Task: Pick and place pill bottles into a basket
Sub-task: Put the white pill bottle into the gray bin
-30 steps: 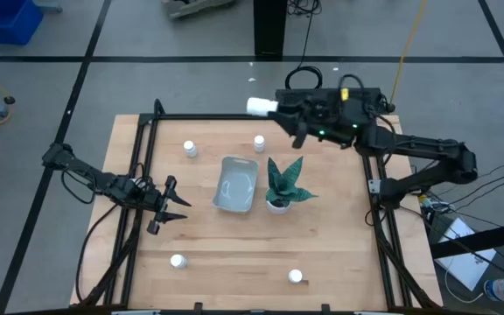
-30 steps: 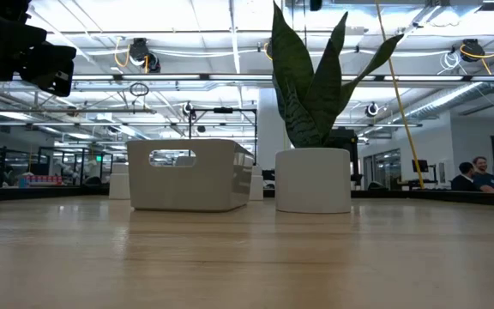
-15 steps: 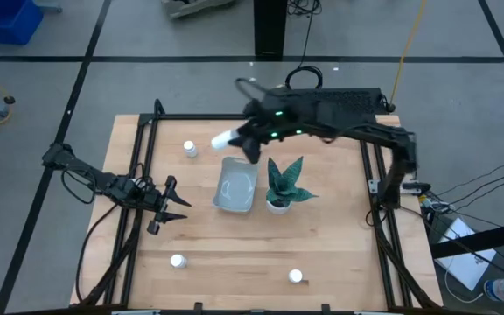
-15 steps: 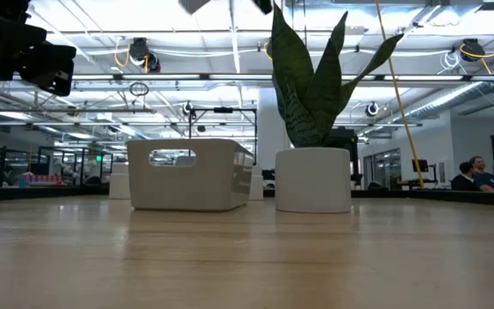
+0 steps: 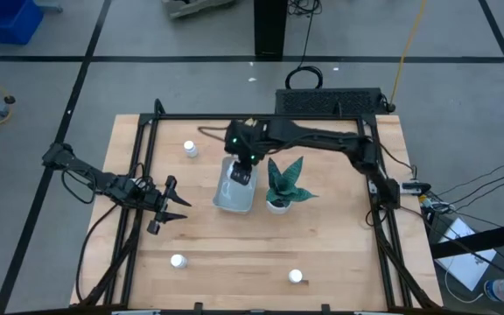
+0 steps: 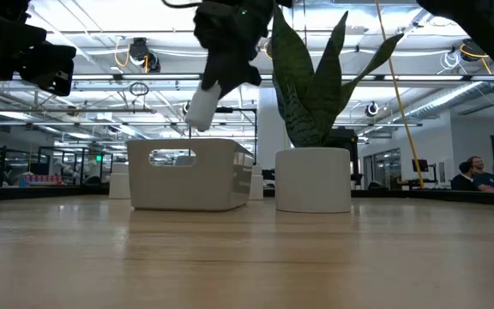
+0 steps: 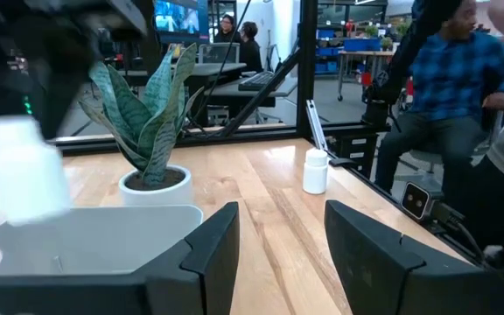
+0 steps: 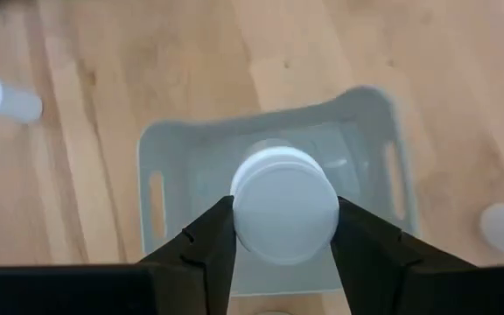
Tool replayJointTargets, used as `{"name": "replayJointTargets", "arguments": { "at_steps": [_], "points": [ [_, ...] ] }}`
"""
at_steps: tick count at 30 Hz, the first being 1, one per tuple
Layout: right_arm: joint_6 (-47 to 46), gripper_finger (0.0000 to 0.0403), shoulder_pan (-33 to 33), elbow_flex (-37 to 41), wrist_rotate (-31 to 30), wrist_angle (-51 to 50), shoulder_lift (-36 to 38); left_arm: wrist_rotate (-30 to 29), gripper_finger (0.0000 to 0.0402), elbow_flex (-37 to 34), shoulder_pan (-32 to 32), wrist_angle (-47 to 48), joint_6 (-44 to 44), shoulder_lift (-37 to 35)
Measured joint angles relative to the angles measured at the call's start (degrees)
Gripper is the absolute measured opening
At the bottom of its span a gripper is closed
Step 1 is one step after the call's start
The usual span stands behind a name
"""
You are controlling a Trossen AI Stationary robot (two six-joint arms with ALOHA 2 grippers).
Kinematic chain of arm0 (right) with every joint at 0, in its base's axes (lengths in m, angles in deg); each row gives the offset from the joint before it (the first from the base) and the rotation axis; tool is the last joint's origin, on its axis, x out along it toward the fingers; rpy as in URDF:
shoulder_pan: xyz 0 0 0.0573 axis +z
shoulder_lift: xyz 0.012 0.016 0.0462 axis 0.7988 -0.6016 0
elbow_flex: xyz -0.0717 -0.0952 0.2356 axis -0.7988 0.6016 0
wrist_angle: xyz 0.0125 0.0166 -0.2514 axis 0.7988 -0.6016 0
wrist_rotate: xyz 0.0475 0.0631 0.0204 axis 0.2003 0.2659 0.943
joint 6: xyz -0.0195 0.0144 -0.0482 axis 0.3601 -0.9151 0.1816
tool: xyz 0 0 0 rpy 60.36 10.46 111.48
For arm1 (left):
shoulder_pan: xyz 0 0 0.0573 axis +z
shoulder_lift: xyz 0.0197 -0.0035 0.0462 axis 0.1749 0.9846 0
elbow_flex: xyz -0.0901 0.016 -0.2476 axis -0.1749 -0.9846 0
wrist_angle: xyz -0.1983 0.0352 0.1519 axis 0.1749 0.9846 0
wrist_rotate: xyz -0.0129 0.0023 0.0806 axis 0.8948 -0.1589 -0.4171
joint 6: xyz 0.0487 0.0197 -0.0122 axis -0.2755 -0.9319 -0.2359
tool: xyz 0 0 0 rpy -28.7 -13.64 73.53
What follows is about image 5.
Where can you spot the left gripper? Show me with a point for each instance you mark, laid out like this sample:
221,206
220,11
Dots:
160,203

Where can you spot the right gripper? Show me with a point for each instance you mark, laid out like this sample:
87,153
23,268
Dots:
245,140

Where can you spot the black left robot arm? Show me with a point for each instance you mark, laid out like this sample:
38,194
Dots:
83,168

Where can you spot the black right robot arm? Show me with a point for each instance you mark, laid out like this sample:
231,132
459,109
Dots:
322,137

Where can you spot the pale grey plastic basket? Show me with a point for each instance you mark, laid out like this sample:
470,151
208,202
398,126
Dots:
234,199

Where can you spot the green snake plant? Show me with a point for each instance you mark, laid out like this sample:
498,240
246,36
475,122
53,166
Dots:
283,184

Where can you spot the white plant pot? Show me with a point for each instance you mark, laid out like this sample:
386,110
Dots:
278,209

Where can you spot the black clamp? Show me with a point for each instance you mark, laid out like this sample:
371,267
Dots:
325,308
198,307
159,107

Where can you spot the black perforated computer case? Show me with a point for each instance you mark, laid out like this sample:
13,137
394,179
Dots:
322,101

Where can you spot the silver metal strip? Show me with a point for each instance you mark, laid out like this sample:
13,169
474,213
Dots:
136,312
379,312

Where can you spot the black pillar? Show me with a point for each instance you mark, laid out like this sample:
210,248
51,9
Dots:
270,26

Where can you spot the small black box device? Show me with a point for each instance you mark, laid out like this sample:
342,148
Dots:
416,187

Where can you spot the grey flat object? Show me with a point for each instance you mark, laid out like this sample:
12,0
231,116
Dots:
191,8

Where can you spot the power strip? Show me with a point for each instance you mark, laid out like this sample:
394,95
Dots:
431,203

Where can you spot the white paper sheet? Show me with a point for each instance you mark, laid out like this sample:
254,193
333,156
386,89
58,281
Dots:
466,262

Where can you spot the blue plastic bin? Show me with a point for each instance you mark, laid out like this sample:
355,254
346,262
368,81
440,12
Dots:
7,22

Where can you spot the black beam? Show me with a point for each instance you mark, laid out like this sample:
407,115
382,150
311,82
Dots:
488,238

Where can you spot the black aluminium frame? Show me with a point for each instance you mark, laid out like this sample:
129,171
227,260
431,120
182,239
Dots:
191,116

